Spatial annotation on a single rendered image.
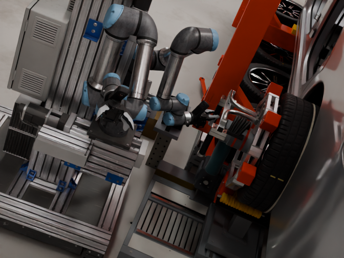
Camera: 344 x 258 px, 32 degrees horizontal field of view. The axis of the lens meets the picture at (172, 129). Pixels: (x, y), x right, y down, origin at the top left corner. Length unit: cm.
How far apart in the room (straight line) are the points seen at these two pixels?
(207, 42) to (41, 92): 88
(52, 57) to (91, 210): 93
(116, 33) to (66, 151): 65
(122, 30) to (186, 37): 44
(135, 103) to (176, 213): 141
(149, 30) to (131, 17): 10
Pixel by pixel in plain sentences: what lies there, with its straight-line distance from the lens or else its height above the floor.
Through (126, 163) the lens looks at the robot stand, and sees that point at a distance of 304.
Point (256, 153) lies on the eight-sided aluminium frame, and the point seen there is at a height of 95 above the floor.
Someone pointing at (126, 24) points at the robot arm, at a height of 141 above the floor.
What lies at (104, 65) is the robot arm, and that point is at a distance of 277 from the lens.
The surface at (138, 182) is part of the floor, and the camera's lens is 407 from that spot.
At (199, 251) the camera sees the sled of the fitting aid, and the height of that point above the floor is 15.
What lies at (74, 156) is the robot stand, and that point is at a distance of 293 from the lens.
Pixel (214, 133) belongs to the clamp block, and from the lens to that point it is 311.
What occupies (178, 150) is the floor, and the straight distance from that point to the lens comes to 452.
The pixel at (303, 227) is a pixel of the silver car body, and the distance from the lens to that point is 249.
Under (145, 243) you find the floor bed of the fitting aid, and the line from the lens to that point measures 356.
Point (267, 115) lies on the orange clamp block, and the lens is 301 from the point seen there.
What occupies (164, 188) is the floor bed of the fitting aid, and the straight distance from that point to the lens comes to 399.
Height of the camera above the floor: 251
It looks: 32 degrees down
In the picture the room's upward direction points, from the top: 24 degrees clockwise
